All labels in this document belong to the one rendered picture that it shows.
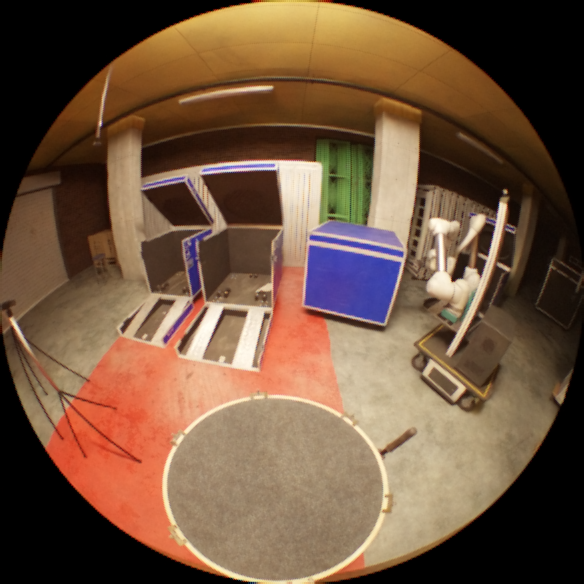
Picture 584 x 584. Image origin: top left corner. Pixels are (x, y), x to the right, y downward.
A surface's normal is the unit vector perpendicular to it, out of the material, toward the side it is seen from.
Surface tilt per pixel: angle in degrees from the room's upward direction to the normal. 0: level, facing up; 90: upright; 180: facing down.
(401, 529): 0
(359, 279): 90
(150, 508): 0
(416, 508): 0
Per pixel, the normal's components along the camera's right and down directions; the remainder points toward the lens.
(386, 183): 0.00, 0.47
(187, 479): 0.04, -0.88
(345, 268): -0.37, 0.43
